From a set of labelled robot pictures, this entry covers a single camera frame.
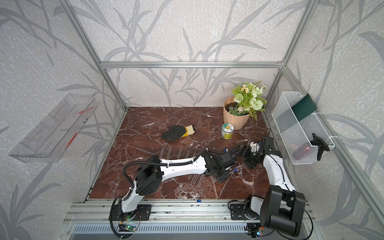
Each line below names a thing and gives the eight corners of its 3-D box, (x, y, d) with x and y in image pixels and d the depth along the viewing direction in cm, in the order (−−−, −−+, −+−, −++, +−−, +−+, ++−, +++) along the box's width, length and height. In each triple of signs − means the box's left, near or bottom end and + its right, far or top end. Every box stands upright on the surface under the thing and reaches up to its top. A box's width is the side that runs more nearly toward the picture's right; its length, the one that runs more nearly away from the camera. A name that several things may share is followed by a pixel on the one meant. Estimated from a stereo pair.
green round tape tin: (221, 139, 104) (223, 132, 97) (220, 130, 109) (222, 122, 102) (232, 139, 104) (234, 132, 97) (231, 130, 109) (233, 122, 102)
